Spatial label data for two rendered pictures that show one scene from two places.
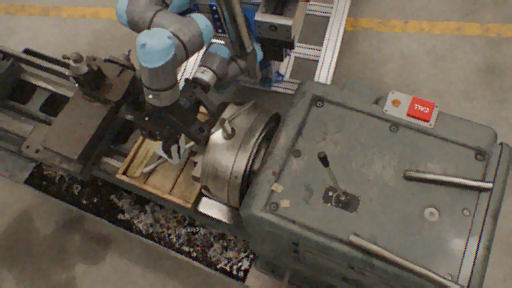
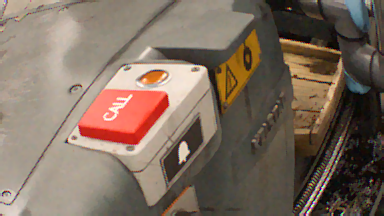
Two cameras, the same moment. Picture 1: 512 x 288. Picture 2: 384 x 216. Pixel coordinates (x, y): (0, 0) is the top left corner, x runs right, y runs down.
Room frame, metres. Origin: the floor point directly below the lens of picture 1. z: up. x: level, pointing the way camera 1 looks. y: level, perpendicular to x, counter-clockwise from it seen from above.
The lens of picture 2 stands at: (0.51, -1.23, 1.67)
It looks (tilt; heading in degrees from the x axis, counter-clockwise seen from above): 28 degrees down; 84
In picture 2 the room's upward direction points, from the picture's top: 10 degrees counter-clockwise
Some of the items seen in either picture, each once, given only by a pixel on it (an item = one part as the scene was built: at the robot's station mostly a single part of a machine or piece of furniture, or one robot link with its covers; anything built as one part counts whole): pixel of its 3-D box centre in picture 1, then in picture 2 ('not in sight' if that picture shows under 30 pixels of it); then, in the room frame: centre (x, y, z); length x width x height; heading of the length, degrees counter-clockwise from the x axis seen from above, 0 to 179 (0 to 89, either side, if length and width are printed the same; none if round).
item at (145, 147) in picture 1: (178, 149); (251, 87); (0.75, 0.28, 0.89); 0.36 x 0.30 x 0.04; 146
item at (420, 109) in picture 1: (420, 110); (119, 119); (0.54, -0.44, 1.26); 0.06 x 0.06 x 0.02; 56
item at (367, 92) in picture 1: (358, 95); (204, 39); (0.63, -0.30, 1.24); 0.09 x 0.08 x 0.03; 56
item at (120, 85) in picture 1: (102, 87); not in sight; (1.00, 0.51, 0.99); 0.20 x 0.10 x 0.05; 56
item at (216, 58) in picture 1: (214, 62); (345, 9); (0.94, 0.09, 1.10); 0.11 x 0.08 x 0.09; 145
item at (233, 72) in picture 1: (222, 76); (360, 60); (0.95, 0.07, 1.00); 0.11 x 0.08 x 0.11; 121
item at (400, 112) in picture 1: (409, 113); (134, 136); (0.55, -0.42, 1.23); 0.13 x 0.08 x 0.05; 56
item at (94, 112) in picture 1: (92, 105); not in sight; (0.97, 0.57, 0.95); 0.43 x 0.17 x 0.05; 146
